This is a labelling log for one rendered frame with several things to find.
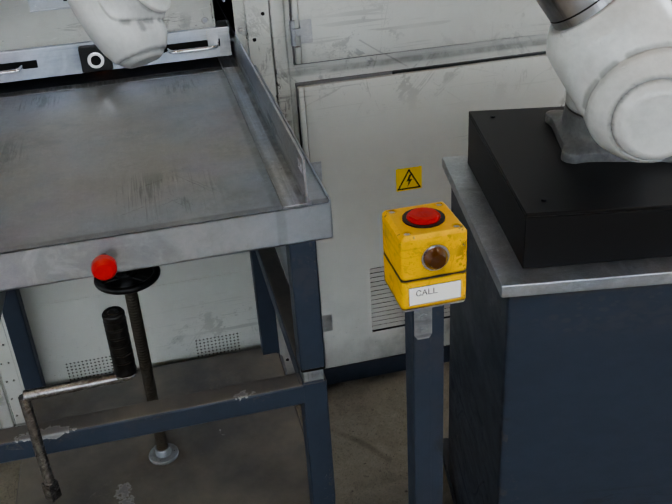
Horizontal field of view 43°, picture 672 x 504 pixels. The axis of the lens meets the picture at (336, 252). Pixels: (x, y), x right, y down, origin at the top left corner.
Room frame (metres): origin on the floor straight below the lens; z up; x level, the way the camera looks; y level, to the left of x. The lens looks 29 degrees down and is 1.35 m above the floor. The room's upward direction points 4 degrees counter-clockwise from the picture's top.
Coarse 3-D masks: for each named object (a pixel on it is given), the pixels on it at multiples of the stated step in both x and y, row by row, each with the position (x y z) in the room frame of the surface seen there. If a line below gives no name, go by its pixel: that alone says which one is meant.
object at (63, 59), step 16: (176, 32) 1.71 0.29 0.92; (192, 32) 1.72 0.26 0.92; (224, 32) 1.73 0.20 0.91; (32, 48) 1.66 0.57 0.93; (48, 48) 1.66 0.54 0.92; (64, 48) 1.67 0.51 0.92; (176, 48) 1.71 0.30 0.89; (224, 48) 1.73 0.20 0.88; (0, 64) 1.64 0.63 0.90; (16, 64) 1.65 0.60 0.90; (32, 64) 1.66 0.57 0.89; (48, 64) 1.66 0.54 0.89; (64, 64) 1.67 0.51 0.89; (80, 64) 1.67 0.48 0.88; (0, 80) 1.64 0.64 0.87; (16, 80) 1.65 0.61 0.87
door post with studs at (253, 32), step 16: (240, 0) 1.71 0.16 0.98; (256, 0) 1.72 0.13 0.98; (240, 16) 1.71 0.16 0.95; (256, 16) 1.72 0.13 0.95; (240, 32) 1.69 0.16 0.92; (256, 32) 1.72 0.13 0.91; (256, 48) 1.71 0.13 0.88; (256, 64) 1.71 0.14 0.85; (272, 64) 1.72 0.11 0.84; (272, 80) 1.72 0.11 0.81; (288, 352) 1.71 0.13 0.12; (288, 368) 1.71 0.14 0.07
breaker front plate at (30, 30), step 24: (0, 0) 1.66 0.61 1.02; (24, 0) 1.67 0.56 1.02; (48, 0) 1.68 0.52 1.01; (192, 0) 1.73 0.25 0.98; (0, 24) 1.66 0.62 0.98; (24, 24) 1.67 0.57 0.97; (48, 24) 1.68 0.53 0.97; (72, 24) 1.69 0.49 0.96; (168, 24) 1.72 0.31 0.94; (192, 24) 1.73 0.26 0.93; (0, 48) 1.66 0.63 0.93
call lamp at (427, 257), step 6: (432, 246) 0.83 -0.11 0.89; (438, 246) 0.84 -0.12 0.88; (444, 246) 0.84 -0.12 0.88; (426, 252) 0.83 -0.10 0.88; (432, 252) 0.83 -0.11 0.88; (438, 252) 0.83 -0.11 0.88; (444, 252) 0.83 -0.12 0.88; (426, 258) 0.83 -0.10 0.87; (432, 258) 0.82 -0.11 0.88; (438, 258) 0.82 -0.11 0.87; (444, 258) 0.83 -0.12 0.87; (426, 264) 0.83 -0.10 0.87; (432, 264) 0.82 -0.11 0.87; (438, 264) 0.82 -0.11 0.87; (444, 264) 0.83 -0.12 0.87; (432, 270) 0.83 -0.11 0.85
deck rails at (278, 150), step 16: (240, 48) 1.63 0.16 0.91; (240, 64) 1.66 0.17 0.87; (240, 80) 1.61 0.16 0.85; (256, 80) 1.44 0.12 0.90; (240, 96) 1.51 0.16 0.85; (256, 96) 1.46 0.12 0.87; (256, 112) 1.42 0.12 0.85; (272, 112) 1.28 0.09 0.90; (256, 128) 1.34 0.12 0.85; (272, 128) 1.30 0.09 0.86; (256, 144) 1.27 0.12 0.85; (272, 144) 1.26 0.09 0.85; (288, 144) 1.15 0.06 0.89; (272, 160) 1.20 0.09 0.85; (288, 160) 1.16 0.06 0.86; (304, 160) 1.04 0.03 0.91; (272, 176) 1.14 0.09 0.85; (288, 176) 1.13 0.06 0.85; (304, 176) 1.04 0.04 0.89; (288, 192) 1.08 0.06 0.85; (304, 192) 1.04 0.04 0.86
